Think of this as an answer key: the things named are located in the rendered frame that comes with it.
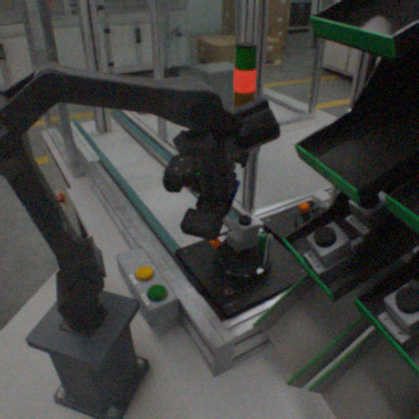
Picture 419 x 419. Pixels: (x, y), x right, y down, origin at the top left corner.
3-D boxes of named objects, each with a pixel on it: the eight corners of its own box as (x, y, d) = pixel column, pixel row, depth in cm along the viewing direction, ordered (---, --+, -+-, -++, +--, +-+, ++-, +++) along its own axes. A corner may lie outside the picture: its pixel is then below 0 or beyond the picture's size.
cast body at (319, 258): (322, 285, 54) (311, 256, 50) (307, 265, 58) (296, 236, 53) (372, 256, 54) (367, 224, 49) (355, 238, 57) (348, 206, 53)
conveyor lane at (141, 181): (226, 347, 84) (227, 318, 78) (105, 182, 144) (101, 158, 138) (321, 297, 96) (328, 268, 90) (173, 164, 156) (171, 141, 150)
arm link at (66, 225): (-48, 123, 39) (8, 102, 40) (-36, 102, 45) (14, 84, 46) (77, 307, 59) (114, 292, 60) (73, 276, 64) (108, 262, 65)
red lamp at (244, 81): (241, 93, 88) (242, 73, 85) (229, 88, 91) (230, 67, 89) (258, 91, 90) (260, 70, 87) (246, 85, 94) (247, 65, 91)
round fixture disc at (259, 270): (234, 290, 83) (234, 283, 82) (202, 254, 93) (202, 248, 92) (283, 267, 89) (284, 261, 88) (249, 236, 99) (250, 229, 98)
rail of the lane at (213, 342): (214, 378, 78) (214, 345, 72) (89, 187, 141) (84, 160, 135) (236, 366, 80) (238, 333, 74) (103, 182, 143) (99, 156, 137)
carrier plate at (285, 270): (226, 322, 79) (227, 314, 78) (175, 255, 96) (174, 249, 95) (313, 279, 89) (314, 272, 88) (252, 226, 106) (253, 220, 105)
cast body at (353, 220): (366, 248, 55) (359, 216, 51) (347, 231, 59) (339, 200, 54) (411, 217, 56) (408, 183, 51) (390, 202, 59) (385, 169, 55)
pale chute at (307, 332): (301, 389, 62) (287, 385, 60) (265, 330, 73) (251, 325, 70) (429, 271, 57) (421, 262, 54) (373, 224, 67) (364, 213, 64)
